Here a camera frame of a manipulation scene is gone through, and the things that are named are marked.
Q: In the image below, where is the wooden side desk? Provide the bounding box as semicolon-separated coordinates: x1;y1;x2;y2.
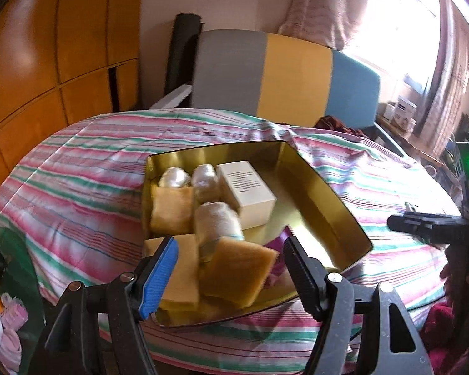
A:
377;113;446;165

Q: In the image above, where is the pink patterned curtain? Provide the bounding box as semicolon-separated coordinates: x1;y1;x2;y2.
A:
277;0;370;49
418;0;469;157

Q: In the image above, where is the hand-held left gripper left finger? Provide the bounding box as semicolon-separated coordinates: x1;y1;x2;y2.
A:
31;235;180;375

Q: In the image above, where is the yellow sponge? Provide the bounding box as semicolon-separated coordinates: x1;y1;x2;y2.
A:
199;238;280;307
149;185;195;235
143;234;201;311

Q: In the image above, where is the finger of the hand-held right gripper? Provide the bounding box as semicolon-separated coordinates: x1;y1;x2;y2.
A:
387;211;469;248

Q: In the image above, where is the white box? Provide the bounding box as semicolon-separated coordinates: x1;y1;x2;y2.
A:
391;96;418;129

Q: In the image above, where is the grey yellow blue chair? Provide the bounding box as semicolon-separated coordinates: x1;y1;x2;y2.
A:
191;29;415;157

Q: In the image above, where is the striped blanket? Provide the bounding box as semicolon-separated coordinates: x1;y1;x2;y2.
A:
0;107;466;375

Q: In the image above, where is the beige cardboard box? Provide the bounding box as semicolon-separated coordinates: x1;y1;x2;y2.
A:
216;160;278;230

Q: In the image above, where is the black rolled mat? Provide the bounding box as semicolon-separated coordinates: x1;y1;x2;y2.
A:
168;13;201;94

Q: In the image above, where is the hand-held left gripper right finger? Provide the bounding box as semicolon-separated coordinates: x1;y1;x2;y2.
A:
283;236;434;375

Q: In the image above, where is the white foam board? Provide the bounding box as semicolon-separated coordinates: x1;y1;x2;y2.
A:
149;84;192;109

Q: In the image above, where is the dark red cloth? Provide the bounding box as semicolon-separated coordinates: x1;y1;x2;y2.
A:
315;115;370;139

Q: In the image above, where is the pink striped sock roll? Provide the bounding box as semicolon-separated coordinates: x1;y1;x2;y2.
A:
0;328;24;372
0;295;29;331

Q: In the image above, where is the glass side table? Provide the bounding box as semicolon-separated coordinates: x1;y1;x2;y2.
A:
0;227;48;375

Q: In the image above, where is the maroon and gold tin box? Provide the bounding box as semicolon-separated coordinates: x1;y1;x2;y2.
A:
142;140;374;327

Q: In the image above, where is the person's right forearm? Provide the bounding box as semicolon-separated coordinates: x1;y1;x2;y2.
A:
440;238;469;321

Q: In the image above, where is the magenta garment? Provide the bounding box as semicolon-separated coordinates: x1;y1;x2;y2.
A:
422;301;469;375

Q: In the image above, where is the wooden wardrobe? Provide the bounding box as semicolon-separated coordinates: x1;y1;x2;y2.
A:
0;0;145;188

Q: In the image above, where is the plastic-wrapped white bundle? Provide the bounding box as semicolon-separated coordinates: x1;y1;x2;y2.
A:
191;164;223;204
157;167;191;189

